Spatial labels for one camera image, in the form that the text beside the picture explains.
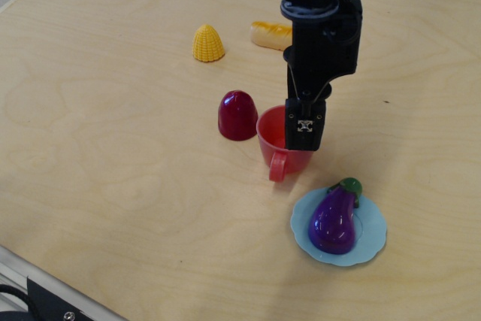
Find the toy bread loaf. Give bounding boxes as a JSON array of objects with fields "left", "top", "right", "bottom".
[{"left": 250, "top": 21, "right": 292, "bottom": 50}]

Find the black cable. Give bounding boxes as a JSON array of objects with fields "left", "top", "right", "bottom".
[{"left": 0, "top": 283, "right": 35, "bottom": 321}]

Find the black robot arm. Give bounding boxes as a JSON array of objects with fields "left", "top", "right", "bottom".
[{"left": 280, "top": 0, "right": 362, "bottom": 151}]

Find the yellow toy corn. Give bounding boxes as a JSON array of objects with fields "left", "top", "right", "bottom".
[{"left": 192, "top": 24, "right": 225, "bottom": 62}]

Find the dark red toy dome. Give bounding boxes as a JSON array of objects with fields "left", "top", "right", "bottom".
[{"left": 218, "top": 90, "right": 259, "bottom": 141}]

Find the purple toy eggplant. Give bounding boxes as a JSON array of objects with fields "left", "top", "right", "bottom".
[{"left": 308, "top": 177, "right": 363, "bottom": 255}]

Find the light blue plate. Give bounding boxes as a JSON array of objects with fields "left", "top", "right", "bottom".
[{"left": 290, "top": 187, "right": 387, "bottom": 267}]

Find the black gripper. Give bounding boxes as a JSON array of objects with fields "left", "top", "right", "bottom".
[{"left": 282, "top": 0, "right": 362, "bottom": 151}]

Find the black corner bracket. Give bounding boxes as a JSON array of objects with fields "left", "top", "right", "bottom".
[{"left": 26, "top": 277, "right": 93, "bottom": 320}]

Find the red plastic cup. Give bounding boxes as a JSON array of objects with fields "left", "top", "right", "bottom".
[{"left": 256, "top": 105, "right": 313, "bottom": 183}]

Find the aluminium table frame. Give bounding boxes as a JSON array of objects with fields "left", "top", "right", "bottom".
[{"left": 1, "top": 247, "right": 124, "bottom": 320}]

